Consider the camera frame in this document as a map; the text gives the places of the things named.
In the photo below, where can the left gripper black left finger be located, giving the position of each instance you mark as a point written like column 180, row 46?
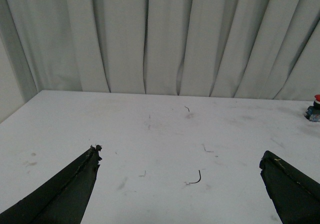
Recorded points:
column 62, row 199

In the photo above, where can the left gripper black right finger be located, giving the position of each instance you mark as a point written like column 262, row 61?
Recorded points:
column 295, row 196

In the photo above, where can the white curtain backdrop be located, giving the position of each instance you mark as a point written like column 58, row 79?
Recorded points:
column 256, row 49

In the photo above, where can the red push button switch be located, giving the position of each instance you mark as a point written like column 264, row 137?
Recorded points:
column 313, row 112

